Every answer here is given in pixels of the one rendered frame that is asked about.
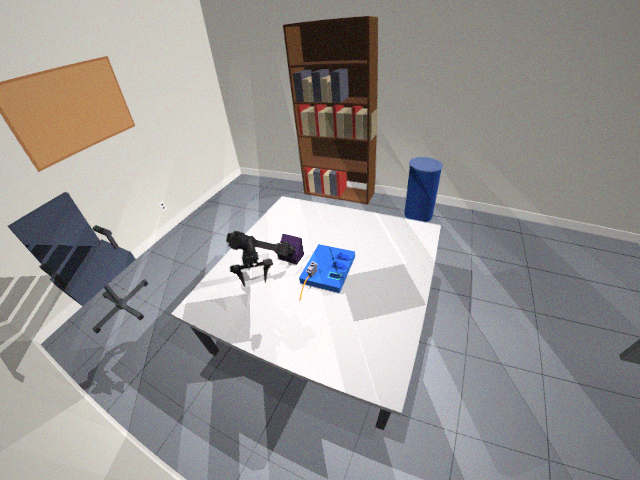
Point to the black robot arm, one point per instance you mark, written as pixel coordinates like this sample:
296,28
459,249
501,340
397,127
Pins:
238,240

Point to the blue flat plate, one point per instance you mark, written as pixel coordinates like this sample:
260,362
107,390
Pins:
333,267

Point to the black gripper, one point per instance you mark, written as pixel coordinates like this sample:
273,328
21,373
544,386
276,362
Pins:
236,268

